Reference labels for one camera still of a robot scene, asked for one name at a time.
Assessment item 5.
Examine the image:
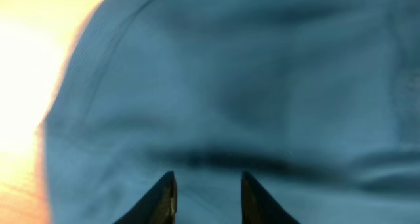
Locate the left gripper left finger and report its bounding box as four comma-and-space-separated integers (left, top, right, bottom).
115, 171, 177, 224

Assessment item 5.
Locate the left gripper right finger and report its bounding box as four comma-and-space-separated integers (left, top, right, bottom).
241, 172, 299, 224

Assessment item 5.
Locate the blue polo shirt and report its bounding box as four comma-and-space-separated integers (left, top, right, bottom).
44, 0, 419, 224

